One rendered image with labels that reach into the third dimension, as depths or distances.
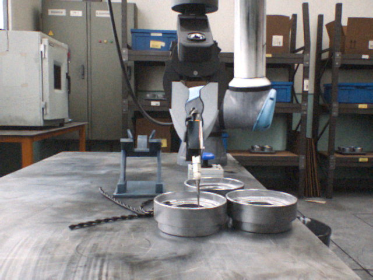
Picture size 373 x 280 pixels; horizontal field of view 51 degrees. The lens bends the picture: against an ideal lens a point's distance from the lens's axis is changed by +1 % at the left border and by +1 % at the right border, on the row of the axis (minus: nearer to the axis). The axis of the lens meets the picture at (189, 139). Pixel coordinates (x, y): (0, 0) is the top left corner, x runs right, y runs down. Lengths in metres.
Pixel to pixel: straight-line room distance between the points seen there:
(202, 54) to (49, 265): 0.30
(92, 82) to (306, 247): 4.06
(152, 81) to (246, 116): 3.59
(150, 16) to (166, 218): 4.27
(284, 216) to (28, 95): 2.42
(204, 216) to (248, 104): 0.59
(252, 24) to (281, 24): 3.22
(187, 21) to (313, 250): 0.35
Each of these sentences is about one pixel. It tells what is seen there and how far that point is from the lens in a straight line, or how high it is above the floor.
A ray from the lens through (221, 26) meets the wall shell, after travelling 4.73.
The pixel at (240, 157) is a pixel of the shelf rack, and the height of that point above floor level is 0.44.
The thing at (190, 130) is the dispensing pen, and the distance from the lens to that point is 0.57.
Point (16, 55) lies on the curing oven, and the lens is 2.87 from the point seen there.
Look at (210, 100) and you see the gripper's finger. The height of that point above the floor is 0.98.
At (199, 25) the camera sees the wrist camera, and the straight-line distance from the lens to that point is 0.57.
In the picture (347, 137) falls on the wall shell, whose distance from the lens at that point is 5.04.
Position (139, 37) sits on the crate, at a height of 1.64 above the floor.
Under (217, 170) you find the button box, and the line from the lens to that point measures 0.80.
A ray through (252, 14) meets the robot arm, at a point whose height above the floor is 1.21.
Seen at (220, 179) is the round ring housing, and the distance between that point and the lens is 0.74.
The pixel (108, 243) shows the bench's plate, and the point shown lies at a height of 0.80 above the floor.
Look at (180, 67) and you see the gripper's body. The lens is 0.58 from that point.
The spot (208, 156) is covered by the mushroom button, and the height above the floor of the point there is 0.87.
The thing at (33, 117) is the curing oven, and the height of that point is 0.87.
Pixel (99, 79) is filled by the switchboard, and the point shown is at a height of 1.23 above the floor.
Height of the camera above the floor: 0.98
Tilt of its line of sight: 5 degrees down
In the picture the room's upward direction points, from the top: 1 degrees clockwise
